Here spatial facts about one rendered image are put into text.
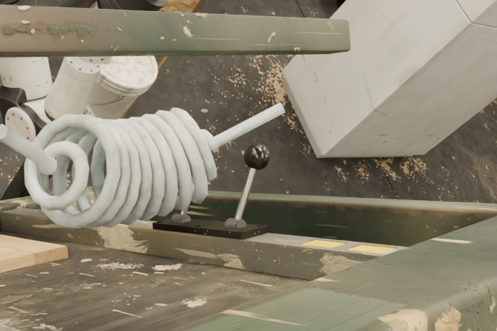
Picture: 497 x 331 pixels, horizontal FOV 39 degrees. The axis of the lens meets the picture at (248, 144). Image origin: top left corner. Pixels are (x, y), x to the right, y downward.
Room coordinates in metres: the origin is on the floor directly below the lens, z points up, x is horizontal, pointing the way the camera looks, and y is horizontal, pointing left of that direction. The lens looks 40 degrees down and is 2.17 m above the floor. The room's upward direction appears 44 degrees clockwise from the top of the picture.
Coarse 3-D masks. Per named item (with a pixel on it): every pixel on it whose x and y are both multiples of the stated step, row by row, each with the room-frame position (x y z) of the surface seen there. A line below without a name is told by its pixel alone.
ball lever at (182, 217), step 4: (212, 152) 0.79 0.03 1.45; (192, 176) 0.76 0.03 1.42; (192, 180) 0.75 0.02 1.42; (188, 208) 0.72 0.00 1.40; (180, 212) 0.71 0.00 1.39; (184, 212) 0.71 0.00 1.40; (172, 216) 0.70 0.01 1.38; (176, 216) 0.70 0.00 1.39; (180, 216) 0.70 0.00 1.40; (184, 216) 0.70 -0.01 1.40; (188, 216) 0.71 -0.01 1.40; (172, 220) 0.70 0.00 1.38; (176, 220) 0.70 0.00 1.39; (180, 220) 0.70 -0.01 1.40; (184, 220) 0.70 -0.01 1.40; (188, 220) 0.71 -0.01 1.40
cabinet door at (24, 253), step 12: (0, 240) 0.66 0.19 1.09; (12, 240) 0.66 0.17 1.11; (24, 240) 0.67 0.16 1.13; (0, 252) 0.60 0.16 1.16; (12, 252) 0.59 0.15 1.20; (24, 252) 0.59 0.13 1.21; (36, 252) 0.60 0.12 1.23; (48, 252) 0.61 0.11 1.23; (60, 252) 0.63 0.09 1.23; (0, 264) 0.54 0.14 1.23; (12, 264) 0.56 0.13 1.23; (24, 264) 0.57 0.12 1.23; (36, 264) 0.59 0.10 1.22
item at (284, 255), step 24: (0, 216) 0.81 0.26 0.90; (24, 216) 0.79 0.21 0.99; (72, 240) 0.73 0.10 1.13; (96, 240) 0.72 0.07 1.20; (120, 240) 0.70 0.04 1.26; (144, 240) 0.69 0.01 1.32; (168, 240) 0.67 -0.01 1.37; (192, 240) 0.66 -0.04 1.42; (216, 240) 0.65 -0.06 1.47; (240, 240) 0.64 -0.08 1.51; (264, 240) 0.64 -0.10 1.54; (288, 240) 0.64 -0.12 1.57; (312, 240) 0.65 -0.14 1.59; (336, 240) 0.65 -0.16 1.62; (216, 264) 0.64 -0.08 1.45; (240, 264) 0.63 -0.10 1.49; (264, 264) 0.62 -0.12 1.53; (288, 264) 0.61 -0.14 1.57; (312, 264) 0.60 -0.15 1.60; (336, 264) 0.60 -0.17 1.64
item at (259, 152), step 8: (256, 144) 0.76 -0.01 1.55; (248, 152) 0.74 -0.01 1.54; (256, 152) 0.74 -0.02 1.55; (264, 152) 0.75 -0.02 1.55; (248, 160) 0.74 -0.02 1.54; (256, 160) 0.74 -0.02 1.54; (264, 160) 0.75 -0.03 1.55; (256, 168) 0.74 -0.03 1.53; (248, 176) 0.73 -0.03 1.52; (248, 184) 0.72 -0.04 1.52; (248, 192) 0.71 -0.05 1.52; (240, 200) 0.70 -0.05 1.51; (240, 208) 0.69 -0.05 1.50; (240, 216) 0.68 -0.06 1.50; (224, 224) 0.67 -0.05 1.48; (232, 224) 0.67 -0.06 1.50; (240, 224) 0.67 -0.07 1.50
